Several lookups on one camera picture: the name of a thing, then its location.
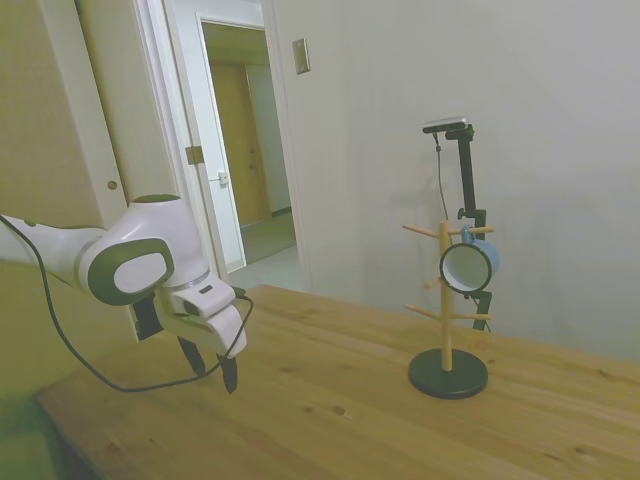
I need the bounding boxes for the grey exterior camera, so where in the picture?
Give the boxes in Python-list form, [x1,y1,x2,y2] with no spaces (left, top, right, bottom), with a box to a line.
[422,115,474,136]

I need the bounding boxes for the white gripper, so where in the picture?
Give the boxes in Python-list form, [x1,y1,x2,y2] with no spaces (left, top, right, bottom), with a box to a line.
[167,301,249,396]

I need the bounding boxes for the white open door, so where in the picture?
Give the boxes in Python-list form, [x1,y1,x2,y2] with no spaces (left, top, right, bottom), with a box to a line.
[162,0,248,282]

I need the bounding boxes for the brown hallway door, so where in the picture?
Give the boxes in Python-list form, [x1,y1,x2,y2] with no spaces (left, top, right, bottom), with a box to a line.
[208,58,275,232]

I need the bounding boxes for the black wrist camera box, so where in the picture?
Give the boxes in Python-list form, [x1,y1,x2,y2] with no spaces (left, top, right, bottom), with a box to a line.
[130,294,166,343]

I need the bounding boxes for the blue enamel mug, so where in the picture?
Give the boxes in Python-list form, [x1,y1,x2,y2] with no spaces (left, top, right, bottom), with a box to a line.
[438,224,502,294]

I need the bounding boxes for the metal wall plate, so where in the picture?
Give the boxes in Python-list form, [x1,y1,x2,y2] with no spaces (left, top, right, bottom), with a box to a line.
[291,37,312,77]

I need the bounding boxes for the black exterior camera cable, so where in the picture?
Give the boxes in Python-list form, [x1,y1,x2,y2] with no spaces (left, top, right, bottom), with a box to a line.
[431,131,452,222]

